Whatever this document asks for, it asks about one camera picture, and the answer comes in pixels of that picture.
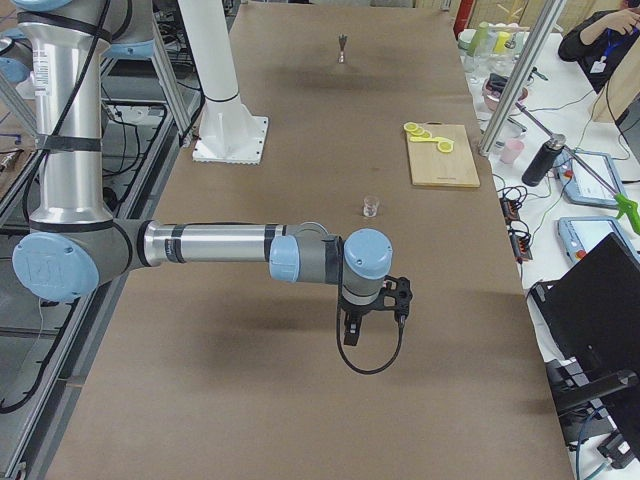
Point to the black monitor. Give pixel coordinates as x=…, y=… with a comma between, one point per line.
x=592, y=313

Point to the steel double jigger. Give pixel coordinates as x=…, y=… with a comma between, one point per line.
x=342, y=41

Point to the teach pendant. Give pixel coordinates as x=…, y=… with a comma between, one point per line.
x=579, y=235
x=582, y=188

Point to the green cup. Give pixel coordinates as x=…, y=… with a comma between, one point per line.
x=478, y=38

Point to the teach pendant lower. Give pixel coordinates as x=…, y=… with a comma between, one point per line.
x=579, y=235

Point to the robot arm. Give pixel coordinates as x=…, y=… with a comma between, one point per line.
x=75, y=244

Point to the teach pendant upper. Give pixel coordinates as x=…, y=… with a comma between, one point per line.
x=582, y=188

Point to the clear glass measuring cup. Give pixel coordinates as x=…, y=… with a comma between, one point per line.
x=371, y=205

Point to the yellow plastic knife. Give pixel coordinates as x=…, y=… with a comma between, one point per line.
x=434, y=140

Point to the seated person in black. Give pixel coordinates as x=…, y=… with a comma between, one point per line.
x=600, y=43

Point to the black water bottle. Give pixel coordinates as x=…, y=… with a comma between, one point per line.
x=543, y=160

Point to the lemon slice front top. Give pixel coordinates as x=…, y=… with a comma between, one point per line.
x=445, y=147

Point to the aluminium frame post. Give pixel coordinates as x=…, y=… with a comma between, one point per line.
x=533, y=46

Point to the yellow cup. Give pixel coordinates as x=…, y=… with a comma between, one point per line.
x=502, y=38

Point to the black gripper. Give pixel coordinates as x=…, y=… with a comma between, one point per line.
x=356, y=310

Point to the bamboo cutting board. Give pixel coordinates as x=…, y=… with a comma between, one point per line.
x=431, y=168

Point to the white camera mast base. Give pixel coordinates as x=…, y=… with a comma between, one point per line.
x=228, y=132

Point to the pink cup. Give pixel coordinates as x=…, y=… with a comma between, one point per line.
x=511, y=151

